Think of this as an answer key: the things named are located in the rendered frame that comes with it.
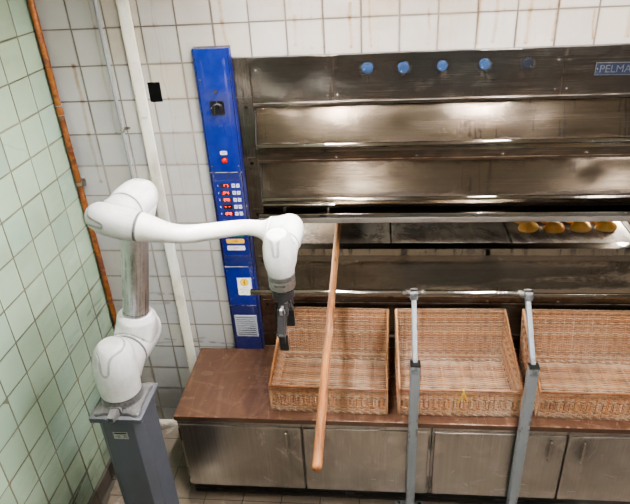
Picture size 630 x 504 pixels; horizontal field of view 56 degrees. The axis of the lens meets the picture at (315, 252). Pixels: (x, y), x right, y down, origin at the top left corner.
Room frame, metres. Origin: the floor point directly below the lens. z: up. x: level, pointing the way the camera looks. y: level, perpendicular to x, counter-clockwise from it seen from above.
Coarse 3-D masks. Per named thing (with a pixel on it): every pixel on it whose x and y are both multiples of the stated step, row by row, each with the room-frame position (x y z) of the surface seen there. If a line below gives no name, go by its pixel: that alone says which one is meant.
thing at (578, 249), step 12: (300, 252) 2.57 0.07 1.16; (312, 252) 2.56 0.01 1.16; (324, 252) 2.56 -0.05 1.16; (348, 252) 2.54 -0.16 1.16; (360, 252) 2.53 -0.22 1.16; (372, 252) 2.53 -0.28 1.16; (384, 252) 2.52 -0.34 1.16; (396, 252) 2.51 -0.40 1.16; (408, 252) 2.51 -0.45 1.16; (420, 252) 2.50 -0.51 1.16; (432, 252) 2.49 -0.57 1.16; (444, 252) 2.49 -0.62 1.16; (456, 252) 2.48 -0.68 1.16; (468, 252) 2.47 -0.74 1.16; (480, 252) 2.47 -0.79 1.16; (492, 252) 2.46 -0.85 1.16; (504, 252) 2.45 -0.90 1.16; (516, 252) 2.45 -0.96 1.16; (528, 252) 2.44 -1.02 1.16; (540, 252) 2.43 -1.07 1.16; (552, 252) 2.43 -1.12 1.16; (564, 252) 2.42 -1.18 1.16; (576, 252) 2.41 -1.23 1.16; (588, 252) 2.41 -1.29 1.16; (600, 252) 2.40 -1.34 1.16; (612, 252) 2.39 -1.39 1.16; (624, 252) 2.39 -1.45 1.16
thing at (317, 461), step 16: (336, 224) 2.76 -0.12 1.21; (336, 240) 2.58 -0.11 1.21; (336, 256) 2.42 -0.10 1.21; (336, 272) 2.29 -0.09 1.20; (320, 384) 1.56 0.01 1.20; (320, 400) 1.48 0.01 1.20; (320, 416) 1.40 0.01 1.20; (320, 432) 1.34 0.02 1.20; (320, 448) 1.28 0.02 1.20; (320, 464) 1.22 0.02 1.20
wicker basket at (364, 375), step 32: (320, 320) 2.51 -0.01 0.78; (352, 320) 2.49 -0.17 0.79; (384, 320) 2.47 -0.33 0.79; (288, 352) 2.48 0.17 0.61; (320, 352) 2.46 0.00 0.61; (352, 352) 2.44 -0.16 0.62; (384, 352) 2.42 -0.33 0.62; (288, 384) 2.26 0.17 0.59; (352, 384) 2.23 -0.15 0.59; (384, 384) 2.22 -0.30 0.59
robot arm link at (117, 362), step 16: (112, 336) 1.81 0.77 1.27; (96, 352) 1.73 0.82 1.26; (112, 352) 1.72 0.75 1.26; (128, 352) 1.75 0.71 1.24; (144, 352) 1.84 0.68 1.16; (96, 368) 1.70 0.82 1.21; (112, 368) 1.69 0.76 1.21; (128, 368) 1.72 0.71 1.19; (96, 384) 1.71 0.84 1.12; (112, 384) 1.68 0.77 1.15; (128, 384) 1.70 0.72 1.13; (112, 400) 1.68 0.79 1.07
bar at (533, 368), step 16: (416, 288) 2.17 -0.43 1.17; (528, 304) 2.06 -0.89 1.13; (416, 320) 2.06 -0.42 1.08; (528, 320) 2.01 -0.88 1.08; (416, 336) 2.01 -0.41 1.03; (528, 336) 1.97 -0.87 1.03; (416, 352) 1.96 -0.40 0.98; (416, 368) 1.91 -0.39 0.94; (528, 368) 1.87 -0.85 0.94; (416, 384) 1.91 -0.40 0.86; (528, 384) 1.85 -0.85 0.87; (416, 400) 1.91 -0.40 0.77; (528, 400) 1.85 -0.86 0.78; (416, 416) 1.91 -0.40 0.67; (528, 416) 1.85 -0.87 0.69; (416, 432) 1.91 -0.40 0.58; (528, 432) 1.85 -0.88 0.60; (416, 448) 1.91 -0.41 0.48; (512, 464) 1.88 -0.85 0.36; (512, 480) 1.85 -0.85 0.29; (512, 496) 1.85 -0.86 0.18
